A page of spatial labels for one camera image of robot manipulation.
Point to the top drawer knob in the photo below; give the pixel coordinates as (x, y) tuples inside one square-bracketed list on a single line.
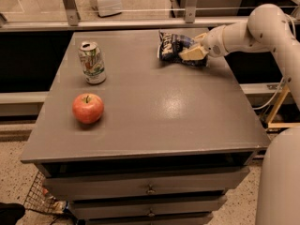
[(150, 190)]

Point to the blue chip bag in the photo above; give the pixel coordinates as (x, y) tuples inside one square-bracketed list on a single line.
[(172, 44)]

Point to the grey drawer cabinet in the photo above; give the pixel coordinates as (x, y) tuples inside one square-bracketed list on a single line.
[(188, 132)]

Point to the white green soda can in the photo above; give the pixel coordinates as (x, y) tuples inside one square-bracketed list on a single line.
[(92, 62)]

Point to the wire basket on floor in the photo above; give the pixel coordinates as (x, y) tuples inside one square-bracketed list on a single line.
[(40, 200)]

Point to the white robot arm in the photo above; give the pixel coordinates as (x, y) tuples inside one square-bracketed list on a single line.
[(266, 29)]

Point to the metal railing frame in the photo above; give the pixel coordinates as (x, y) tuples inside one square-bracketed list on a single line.
[(76, 15)]

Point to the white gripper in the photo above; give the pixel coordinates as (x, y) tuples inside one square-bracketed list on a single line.
[(213, 42)]

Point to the wooden frame stand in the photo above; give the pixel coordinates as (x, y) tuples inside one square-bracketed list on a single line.
[(270, 123)]

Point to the black object bottom left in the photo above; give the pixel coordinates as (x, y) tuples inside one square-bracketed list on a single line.
[(10, 213)]

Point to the drawer knob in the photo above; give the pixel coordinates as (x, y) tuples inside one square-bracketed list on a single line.
[(150, 190), (151, 213)]

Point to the red apple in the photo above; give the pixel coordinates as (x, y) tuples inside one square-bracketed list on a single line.
[(87, 108)]

